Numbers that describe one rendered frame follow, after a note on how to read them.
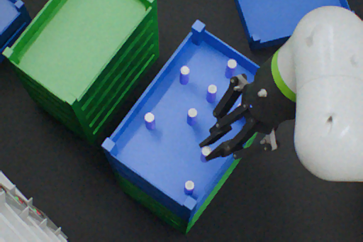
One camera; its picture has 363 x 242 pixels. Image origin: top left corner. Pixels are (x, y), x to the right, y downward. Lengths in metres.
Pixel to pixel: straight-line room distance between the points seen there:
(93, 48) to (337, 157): 0.88
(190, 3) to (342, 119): 1.20
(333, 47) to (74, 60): 0.84
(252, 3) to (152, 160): 0.76
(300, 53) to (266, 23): 1.08
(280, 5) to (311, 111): 1.17
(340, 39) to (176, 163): 0.57
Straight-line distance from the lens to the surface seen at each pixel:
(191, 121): 1.36
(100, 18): 1.64
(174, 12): 1.99
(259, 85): 1.02
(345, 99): 0.86
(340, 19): 0.91
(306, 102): 0.87
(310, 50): 0.90
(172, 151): 1.38
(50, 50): 1.63
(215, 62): 1.43
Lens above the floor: 1.84
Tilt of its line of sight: 75 degrees down
